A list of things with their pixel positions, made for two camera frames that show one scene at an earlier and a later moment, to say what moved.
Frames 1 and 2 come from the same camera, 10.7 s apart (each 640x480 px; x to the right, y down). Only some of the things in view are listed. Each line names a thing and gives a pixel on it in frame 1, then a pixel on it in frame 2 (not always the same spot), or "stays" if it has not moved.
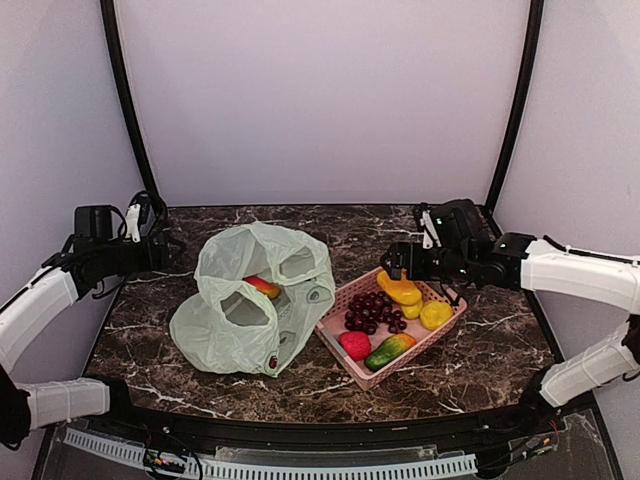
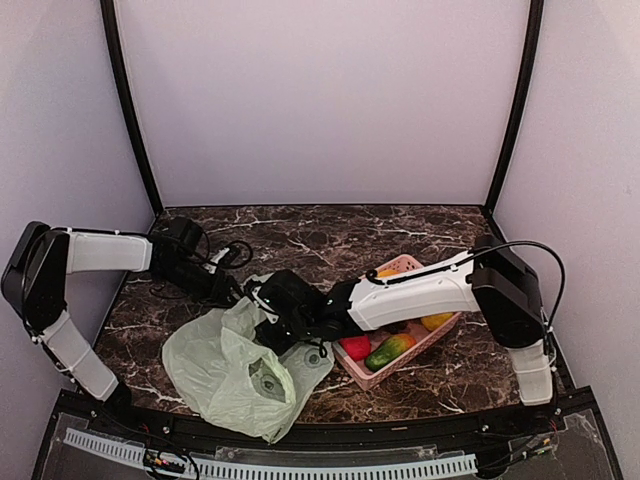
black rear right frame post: [536, 13] stays
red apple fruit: [356, 344] stays
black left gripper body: [115, 263] → [186, 280]
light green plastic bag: [227, 325] → [218, 368]
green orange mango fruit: [390, 349] stays
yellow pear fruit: [434, 314] stays
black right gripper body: [453, 263] → [279, 342]
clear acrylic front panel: [563, 451] stays
